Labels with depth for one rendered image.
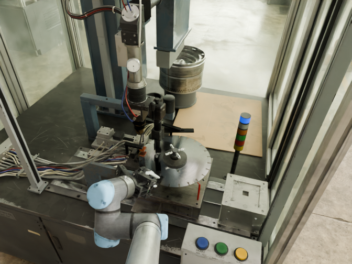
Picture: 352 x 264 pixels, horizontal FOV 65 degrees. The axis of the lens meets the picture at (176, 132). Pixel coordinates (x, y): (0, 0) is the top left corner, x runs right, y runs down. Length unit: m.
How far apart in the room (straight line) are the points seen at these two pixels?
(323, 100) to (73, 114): 1.57
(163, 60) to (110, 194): 0.76
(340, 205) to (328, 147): 1.98
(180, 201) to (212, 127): 0.69
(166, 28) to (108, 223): 0.85
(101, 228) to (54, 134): 1.06
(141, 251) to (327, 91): 0.57
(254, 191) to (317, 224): 1.25
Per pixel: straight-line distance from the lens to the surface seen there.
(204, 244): 1.08
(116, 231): 0.86
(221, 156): 1.60
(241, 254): 1.09
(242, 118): 1.21
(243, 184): 1.28
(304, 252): 2.29
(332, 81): 0.75
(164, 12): 1.29
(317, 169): 0.77
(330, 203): 2.65
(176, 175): 1.20
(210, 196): 1.40
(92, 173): 1.27
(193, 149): 1.32
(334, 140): 0.71
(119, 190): 0.86
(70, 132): 1.82
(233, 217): 1.25
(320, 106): 0.78
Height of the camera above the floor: 1.85
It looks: 39 degrees down
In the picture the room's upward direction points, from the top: 2 degrees clockwise
